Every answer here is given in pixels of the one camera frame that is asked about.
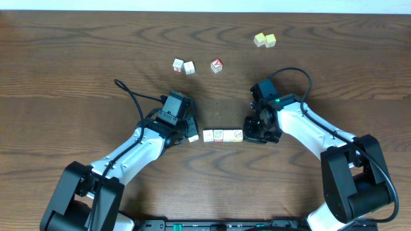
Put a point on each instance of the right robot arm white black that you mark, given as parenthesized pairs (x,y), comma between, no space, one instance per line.
(355,177)

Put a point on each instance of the yellow face wooden block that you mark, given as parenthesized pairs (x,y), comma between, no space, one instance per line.
(237,135)

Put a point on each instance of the red spiral wooden block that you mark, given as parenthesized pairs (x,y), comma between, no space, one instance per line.
(218,135)

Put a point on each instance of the yellow edged bug block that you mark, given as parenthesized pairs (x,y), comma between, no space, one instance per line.
(193,138)

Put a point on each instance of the red letter A block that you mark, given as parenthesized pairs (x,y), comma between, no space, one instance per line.
(216,65)

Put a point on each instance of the green edged wooden block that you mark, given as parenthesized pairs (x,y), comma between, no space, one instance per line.
(208,135)

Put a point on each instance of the plain cream wooden block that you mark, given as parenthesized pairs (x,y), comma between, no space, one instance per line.
(228,135)

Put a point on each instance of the yellow block left of pair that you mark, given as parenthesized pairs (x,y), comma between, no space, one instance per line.
(259,39)

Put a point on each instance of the blue letter white block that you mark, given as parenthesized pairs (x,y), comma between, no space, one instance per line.
(189,67)

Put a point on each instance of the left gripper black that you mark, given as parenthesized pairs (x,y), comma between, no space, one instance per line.
(192,127)

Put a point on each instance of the yellow block right of pair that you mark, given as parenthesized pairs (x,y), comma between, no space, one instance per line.
(270,40)

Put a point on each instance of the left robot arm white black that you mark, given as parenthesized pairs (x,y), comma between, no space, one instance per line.
(88,197)

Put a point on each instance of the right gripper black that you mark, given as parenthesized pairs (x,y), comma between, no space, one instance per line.
(250,135)

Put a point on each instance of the red number three block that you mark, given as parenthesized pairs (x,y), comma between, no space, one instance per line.
(178,65)

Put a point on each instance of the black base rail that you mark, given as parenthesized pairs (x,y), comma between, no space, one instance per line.
(235,225)

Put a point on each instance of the yellow block of pair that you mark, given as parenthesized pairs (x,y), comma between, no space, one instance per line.
(259,39)
(270,40)

